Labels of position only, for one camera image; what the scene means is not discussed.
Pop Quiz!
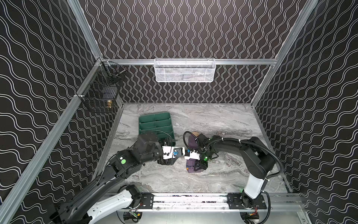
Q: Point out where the green compartment tray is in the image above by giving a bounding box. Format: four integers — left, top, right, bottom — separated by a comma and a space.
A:
139, 112, 176, 146

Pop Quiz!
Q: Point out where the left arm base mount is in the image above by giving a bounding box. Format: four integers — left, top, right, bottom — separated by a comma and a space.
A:
128, 193, 154, 210

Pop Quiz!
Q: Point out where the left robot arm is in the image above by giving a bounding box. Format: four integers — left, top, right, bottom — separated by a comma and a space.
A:
49, 132, 185, 224

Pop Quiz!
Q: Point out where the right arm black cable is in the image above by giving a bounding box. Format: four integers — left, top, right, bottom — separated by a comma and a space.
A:
183, 131, 284, 180

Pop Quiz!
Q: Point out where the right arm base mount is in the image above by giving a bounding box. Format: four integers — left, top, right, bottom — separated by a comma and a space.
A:
227, 193, 267, 210

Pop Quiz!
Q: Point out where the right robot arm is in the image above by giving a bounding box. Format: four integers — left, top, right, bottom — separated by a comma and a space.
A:
189, 134, 277, 200

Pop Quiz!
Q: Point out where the white wire basket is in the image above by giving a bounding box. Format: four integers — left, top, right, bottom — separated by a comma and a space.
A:
153, 58, 216, 83

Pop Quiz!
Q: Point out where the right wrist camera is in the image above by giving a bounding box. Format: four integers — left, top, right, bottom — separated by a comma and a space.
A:
184, 150, 200, 160

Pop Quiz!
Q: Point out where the aluminium front rail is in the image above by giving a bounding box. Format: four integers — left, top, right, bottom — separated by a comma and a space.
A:
79, 192, 304, 212

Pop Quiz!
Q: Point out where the purple striped sock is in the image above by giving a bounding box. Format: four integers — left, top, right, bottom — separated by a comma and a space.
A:
185, 131, 204, 173

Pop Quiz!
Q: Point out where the black wire basket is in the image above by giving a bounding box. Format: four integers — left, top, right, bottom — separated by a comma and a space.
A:
79, 59, 128, 115

